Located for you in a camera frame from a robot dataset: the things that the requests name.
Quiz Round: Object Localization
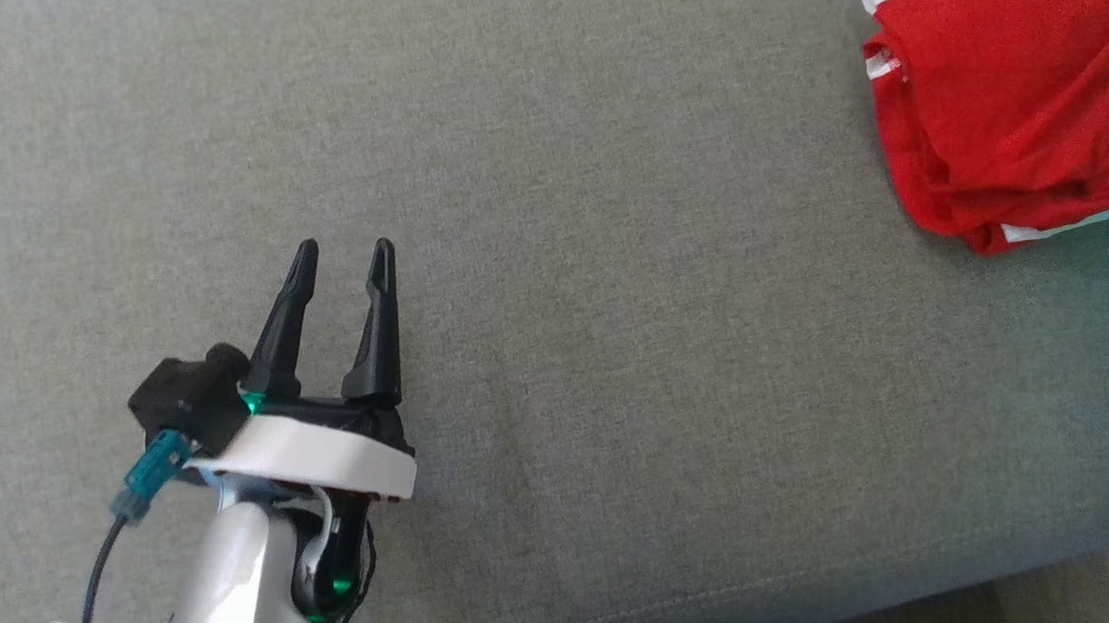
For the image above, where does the grey sofa seat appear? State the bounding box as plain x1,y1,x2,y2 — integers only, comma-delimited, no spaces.
0,0,1109,623

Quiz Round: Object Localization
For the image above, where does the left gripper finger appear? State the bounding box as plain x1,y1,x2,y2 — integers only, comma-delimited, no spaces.
233,237,333,404
328,237,411,408

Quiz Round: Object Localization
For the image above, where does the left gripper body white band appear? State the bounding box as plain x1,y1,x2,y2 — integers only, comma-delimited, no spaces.
179,384,421,520

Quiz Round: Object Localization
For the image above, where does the red white basketball jersey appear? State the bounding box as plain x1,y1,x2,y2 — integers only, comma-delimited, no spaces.
857,0,1109,266

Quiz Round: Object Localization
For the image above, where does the left arm black cable teal plug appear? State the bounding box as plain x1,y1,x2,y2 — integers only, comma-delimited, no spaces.
54,429,209,623

